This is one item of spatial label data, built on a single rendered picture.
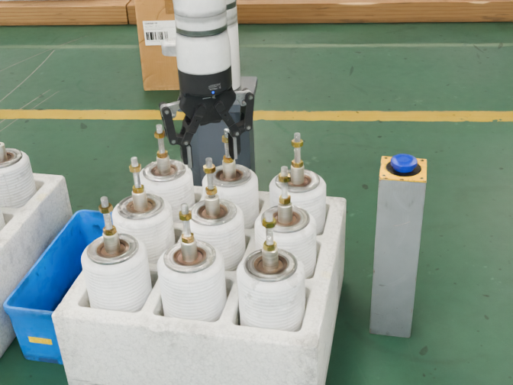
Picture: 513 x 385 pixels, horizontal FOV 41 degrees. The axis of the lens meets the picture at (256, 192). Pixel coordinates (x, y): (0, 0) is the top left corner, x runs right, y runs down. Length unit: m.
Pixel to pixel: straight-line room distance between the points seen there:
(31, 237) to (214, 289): 0.44
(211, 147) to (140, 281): 0.44
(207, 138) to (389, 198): 0.46
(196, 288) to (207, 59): 0.31
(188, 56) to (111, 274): 0.32
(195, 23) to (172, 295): 0.38
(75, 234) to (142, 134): 0.62
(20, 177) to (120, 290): 0.39
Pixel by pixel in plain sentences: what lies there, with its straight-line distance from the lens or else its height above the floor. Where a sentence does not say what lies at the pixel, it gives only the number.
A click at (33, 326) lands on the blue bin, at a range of 1.21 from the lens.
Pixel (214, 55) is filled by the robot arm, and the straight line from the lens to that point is 0.94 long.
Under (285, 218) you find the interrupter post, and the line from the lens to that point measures 1.05.
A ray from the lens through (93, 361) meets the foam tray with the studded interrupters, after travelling 1.09.
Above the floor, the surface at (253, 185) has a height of 0.25.
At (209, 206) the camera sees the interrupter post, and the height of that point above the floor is 0.27.
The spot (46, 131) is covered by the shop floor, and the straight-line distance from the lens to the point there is 2.05.
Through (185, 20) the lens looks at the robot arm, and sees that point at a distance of 0.93.
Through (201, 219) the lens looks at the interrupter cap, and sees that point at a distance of 1.08.
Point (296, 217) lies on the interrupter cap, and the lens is 1.07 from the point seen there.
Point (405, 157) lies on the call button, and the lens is 1.08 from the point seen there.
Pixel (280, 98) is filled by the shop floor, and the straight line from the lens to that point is 2.11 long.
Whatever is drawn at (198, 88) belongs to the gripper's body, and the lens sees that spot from 0.96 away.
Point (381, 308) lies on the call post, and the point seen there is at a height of 0.06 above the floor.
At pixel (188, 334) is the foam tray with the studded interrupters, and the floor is 0.17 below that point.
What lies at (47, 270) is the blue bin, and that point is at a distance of 1.31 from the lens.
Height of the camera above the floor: 0.84
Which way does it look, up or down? 31 degrees down
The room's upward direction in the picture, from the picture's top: 2 degrees counter-clockwise
